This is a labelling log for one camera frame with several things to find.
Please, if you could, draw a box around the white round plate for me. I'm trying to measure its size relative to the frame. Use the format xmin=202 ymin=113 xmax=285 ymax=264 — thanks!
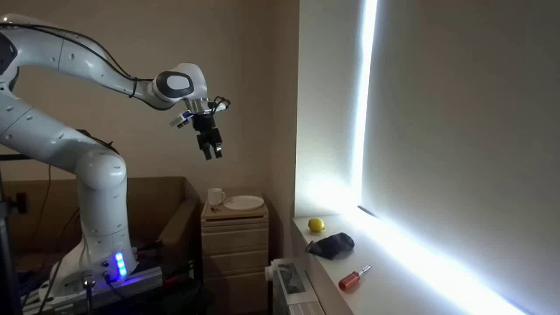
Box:
xmin=222 ymin=194 xmax=265 ymax=211

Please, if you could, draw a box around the white mug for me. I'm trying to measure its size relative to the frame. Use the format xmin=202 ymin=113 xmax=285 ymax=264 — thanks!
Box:
xmin=204 ymin=185 xmax=227 ymax=208

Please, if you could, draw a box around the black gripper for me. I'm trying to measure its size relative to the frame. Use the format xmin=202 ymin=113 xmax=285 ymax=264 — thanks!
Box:
xmin=190 ymin=110 xmax=225 ymax=162

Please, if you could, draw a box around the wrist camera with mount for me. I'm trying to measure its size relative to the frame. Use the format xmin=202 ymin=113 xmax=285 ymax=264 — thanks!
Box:
xmin=169 ymin=94 xmax=232 ymax=129

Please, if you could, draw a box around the red handled screwdriver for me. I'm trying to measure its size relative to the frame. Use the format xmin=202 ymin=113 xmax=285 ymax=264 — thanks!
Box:
xmin=337 ymin=264 xmax=372 ymax=294

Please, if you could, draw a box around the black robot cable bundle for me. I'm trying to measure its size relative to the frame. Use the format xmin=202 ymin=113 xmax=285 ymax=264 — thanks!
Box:
xmin=15 ymin=21 xmax=153 ymax=99

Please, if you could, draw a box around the yellow lemon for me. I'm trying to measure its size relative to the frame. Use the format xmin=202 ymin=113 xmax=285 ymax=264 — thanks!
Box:
xmin=306 ymin=217 xmax=327 ymax=234

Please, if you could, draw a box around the light wooden nightstand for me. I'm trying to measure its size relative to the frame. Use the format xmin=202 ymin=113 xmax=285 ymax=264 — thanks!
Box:
xmin=199 ymin=196 xmax=271 ymax=315

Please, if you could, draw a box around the grey roller window blind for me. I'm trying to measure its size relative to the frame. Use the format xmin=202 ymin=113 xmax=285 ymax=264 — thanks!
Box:
xmin=356 ymin=0 xmax=560 ymax=315

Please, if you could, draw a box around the white wall heater unit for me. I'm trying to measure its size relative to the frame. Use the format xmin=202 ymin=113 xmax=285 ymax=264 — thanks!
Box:
xmin=264 ymin=257 xmax=325 ymax=315

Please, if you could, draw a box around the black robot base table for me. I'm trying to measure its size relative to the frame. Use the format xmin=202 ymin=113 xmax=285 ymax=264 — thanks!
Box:
xmin=19 ymin=262 xmax=166 ymax=315

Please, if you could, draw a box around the dark blue cloth pouch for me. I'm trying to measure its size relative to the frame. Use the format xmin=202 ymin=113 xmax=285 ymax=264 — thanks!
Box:
xmin=304 ymin=231 xmax=356 ymax=260

